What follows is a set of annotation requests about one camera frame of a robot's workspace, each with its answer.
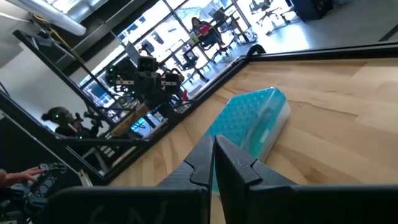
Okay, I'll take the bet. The office chair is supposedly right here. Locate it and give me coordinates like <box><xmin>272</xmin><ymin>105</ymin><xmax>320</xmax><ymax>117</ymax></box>
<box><xmin>251</xmin><ymin>0</ymin><xmax>294</xmax><ymax>26</ymax></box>

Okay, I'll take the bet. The white pipe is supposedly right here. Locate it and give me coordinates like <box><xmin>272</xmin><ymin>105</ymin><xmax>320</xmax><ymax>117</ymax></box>
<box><xmin>5</xmin><ymin>0</ymin><xmax>88</xmax><ymax>37</ymax></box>

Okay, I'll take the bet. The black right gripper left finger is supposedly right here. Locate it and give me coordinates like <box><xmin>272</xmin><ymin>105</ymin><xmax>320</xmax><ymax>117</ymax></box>
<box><xmin>157</xmin><ymin>134</ymin><xmax>215</xmax><ymax>189</ymax></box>

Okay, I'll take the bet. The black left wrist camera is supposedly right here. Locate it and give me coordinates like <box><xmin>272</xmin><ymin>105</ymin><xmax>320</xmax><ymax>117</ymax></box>
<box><xmin>137</xmin><ymin>56</ymin><xmax>158</xmax><ymax>73</ymax></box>

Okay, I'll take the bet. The black metal table frame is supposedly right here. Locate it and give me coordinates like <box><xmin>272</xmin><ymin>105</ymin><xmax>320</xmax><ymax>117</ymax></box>
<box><xmin>0</xmin><ymin>29</ymin><xmax>398</xmax><ymax>187</ymax></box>

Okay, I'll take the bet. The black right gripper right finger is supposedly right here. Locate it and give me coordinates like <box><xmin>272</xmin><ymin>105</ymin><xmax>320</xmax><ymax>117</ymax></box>
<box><xmin>214</xmin><ymin>134</ymin><xmax>296</xmax><ymax>224</ymax></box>

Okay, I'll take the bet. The person's hand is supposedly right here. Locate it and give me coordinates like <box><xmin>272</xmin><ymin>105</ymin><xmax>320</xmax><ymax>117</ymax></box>
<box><xmin>0</xmin><ymin>167</ymin><xmax>45</xmax><ymax>187</ymax></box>

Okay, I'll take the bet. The clear supply box blue lid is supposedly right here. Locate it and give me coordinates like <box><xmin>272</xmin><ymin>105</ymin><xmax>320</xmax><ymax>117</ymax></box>
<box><xmin>205</xmin><ymin>86</ymin><xmax>292</xmax><ymax>194</ymax></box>

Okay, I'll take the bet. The black cabinet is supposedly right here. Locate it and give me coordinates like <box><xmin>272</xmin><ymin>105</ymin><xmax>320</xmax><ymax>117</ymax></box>
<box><xmin>290</xmin><ymin>0</ymin><xmax>335</xmax><ymax>22</ymax></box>

